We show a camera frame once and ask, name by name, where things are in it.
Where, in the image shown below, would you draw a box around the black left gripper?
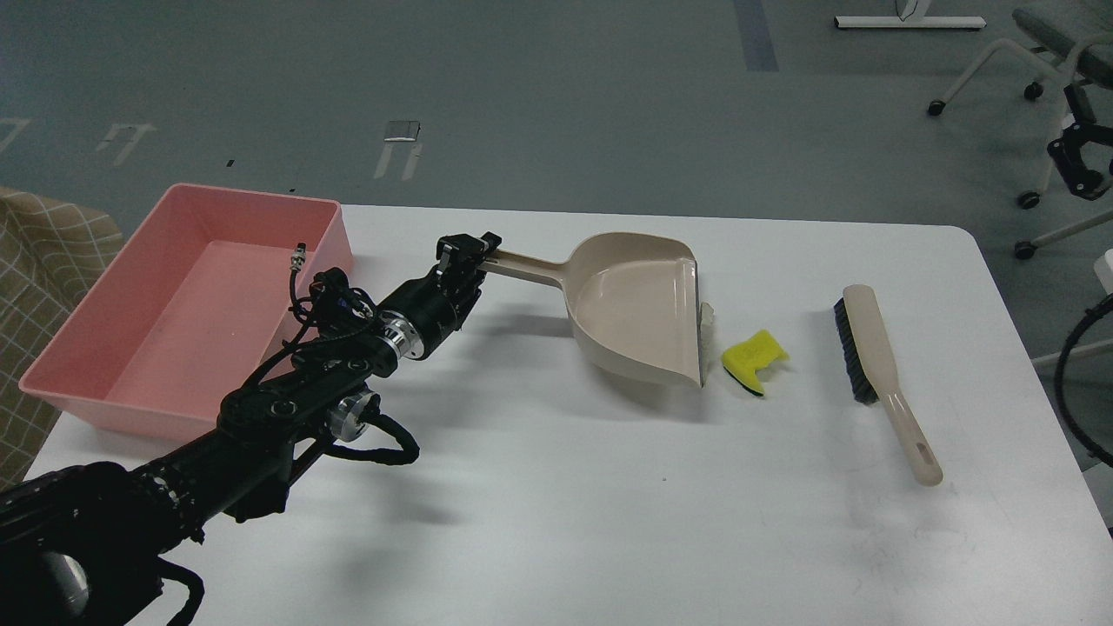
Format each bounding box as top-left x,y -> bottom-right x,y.
377,231 -> 502,360

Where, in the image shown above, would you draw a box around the beige plastic dustpan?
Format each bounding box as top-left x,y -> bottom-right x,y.
481,231 -> 705,388

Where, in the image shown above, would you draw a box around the toast bread slice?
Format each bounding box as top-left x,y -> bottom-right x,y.
699,302 -> 716,329

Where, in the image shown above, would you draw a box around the yellow sponge scrap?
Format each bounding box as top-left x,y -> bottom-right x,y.
720,329 -> 790,397

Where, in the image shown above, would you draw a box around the beige hand brush black bristles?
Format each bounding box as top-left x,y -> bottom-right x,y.
833,284 -> 943,487

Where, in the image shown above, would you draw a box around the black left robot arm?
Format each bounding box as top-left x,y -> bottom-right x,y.
1,233 -> 502,625

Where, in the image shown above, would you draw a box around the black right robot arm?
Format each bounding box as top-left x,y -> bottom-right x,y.
1047,84 -> 1110,469

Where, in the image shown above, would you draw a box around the pink plastic bin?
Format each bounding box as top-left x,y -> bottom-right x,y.
19,183 -> 354,443

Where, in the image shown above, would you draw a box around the silver floor socket plate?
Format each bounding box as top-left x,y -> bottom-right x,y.
383,120 -> 422,143

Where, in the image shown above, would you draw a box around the beige checkered cloth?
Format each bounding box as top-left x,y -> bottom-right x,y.
1,187 -> 124,489

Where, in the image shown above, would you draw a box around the white desk foot bar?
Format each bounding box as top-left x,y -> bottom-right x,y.
834,16 -> 987,30

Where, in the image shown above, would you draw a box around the grey white chair right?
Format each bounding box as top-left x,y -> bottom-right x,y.
927,1 -> 1110,211

